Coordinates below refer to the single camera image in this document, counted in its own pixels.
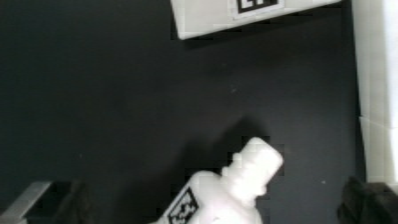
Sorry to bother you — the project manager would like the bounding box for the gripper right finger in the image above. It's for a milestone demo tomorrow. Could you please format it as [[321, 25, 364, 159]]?
[[337, 177, 398, 224]]

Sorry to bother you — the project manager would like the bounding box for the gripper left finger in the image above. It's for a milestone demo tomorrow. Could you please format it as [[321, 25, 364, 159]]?
[[0, 181, 89, 224]]

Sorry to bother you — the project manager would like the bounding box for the white lamp bulb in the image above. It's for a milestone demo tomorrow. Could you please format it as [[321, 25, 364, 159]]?
[[151, 137, 284, 224]]

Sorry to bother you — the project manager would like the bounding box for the white lamp base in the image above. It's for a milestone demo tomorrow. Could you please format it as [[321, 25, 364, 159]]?
[[170, 0, 341, 40]]

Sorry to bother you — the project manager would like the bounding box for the white front fence rail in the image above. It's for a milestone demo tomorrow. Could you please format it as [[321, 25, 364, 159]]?
[[352, 0, 398, 185]]

